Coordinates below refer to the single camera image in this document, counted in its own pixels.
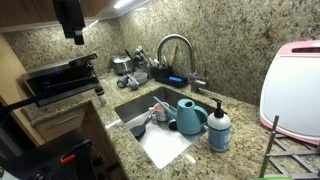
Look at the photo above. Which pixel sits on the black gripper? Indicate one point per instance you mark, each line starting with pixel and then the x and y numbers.
pixel 68 16

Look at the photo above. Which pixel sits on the soap bottle with black pump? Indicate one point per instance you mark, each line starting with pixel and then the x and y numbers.
pixel 219 133

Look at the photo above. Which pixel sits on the small white bottle black cap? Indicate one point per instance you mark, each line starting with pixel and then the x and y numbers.
pixel 101 96

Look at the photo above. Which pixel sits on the under-cabinet light strip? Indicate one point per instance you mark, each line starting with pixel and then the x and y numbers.
pixel 121 3
pixel 91 24

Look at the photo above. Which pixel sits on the black flat countertop appliance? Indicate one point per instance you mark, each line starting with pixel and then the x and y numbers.
pixel 60 80

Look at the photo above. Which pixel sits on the black silver kitchen gadget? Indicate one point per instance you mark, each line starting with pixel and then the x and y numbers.
pixel 140 58

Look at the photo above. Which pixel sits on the grey kitchen gadget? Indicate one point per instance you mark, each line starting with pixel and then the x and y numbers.
pixel 131 83

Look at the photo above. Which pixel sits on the grey bowl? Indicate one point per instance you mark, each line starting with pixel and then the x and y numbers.
pixel 142 77

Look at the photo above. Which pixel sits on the steel sink basin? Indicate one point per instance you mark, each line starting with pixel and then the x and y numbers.
pixel 133 106

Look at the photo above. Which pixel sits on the wooden drawer front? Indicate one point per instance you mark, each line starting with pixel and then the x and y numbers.
pixel 60 123

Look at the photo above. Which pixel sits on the black utensil holder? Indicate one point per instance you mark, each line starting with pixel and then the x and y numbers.
pixel 162 75

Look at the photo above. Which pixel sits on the black metal pole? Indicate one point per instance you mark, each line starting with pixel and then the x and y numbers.
pixel 16 105

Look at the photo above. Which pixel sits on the blue sponge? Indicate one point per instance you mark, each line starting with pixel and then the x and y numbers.
pixel 175 79

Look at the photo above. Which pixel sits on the black spatula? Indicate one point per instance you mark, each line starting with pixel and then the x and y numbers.
pixel 137 130

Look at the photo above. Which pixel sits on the black sponge tray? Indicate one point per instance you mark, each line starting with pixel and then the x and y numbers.
pixel 178 85

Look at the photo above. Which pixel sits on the pink and white mug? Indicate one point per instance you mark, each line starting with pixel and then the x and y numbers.
pixel 160 112

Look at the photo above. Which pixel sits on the steel gooseneck faucet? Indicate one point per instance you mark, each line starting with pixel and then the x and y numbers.
pixel 192 56

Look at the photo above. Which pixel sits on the black equipment case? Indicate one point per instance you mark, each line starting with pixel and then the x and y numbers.
pixel 40 160

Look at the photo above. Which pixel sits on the teal watering can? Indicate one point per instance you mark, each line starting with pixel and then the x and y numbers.
pixel 188 118

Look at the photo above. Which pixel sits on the plain white cutting board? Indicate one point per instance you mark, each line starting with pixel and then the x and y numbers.
pixel 163 145

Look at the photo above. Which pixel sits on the metal dish rack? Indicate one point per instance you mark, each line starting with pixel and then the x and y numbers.
pixel 268 146

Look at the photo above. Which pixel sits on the pink-rimmed white cutting board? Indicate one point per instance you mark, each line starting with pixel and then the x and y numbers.
pixel 293 93

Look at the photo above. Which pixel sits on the green plastic item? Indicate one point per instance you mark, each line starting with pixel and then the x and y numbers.
pixel 273 177

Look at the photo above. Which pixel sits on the wooden wall cabinet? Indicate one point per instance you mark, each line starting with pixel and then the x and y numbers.
pixel 20 10

